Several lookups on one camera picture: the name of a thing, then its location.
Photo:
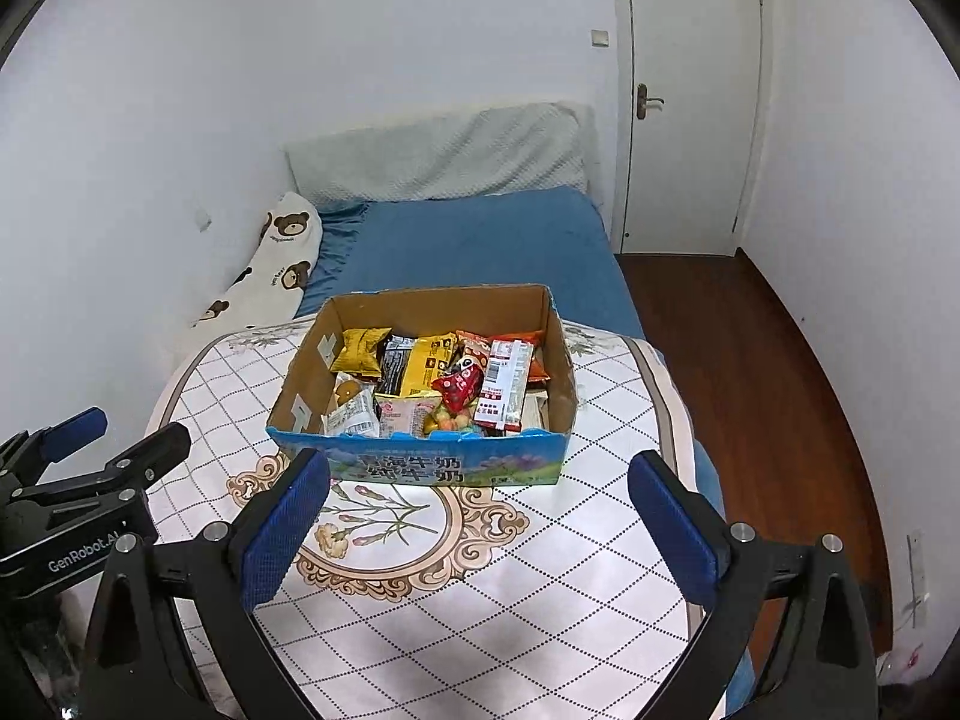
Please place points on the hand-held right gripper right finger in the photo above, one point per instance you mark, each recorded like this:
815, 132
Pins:
671, 532

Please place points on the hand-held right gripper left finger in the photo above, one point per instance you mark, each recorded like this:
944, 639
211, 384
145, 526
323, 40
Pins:
281, 532

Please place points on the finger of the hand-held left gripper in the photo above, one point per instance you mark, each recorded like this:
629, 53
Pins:
161, 450
75, 431

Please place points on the cardboard box with blue print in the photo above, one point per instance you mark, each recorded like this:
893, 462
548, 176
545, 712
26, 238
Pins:
450, 469

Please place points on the plain orange snack packet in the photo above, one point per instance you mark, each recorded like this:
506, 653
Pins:
538, 367

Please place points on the yellow and black snack packet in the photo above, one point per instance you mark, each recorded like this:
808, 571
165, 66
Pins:
427, 367

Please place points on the clear bread packet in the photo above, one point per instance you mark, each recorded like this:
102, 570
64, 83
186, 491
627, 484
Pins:
352, 409

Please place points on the white quilted floral bed mat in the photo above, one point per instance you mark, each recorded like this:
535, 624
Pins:
525, 600

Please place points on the pink and white snack packet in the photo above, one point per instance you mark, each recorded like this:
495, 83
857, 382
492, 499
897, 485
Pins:
405, 416

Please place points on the gold snack packet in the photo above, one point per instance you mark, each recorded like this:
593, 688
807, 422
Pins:
360, 352

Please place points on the colourful candy bag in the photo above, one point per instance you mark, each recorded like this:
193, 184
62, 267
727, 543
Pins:
454, 424

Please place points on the white and red snack packet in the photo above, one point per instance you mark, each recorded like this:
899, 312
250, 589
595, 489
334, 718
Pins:
504, 386

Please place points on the small red snack packet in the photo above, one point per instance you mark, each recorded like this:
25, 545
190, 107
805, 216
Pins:
454, 388

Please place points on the white bear print pillow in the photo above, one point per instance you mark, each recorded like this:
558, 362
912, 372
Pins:
285, 255

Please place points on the blue bedsheet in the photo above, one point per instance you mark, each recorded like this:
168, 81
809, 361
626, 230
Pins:
480, 247

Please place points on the grey-white textured pillow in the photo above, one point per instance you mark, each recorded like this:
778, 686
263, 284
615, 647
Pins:
450, 154

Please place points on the white door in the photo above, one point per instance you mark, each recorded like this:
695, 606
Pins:
690, 90

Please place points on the small white wall plate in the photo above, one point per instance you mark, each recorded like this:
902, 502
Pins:
203, 221

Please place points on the white wall socket strip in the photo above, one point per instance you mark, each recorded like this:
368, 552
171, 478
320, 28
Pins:
914, 570

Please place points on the white light switch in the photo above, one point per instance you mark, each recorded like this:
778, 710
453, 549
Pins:
599, 37

